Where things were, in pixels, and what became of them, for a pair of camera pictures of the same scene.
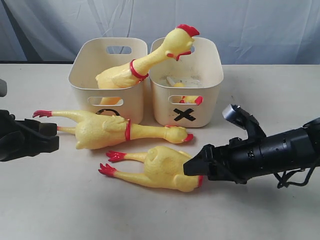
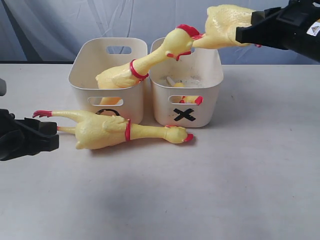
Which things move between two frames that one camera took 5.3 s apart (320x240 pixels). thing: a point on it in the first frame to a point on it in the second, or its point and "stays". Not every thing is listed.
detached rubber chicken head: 198,100 stays
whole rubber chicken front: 178,43 stays
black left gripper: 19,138 stays
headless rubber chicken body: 164,167 to 221,23
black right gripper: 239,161 to 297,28
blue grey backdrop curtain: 250,32 stays
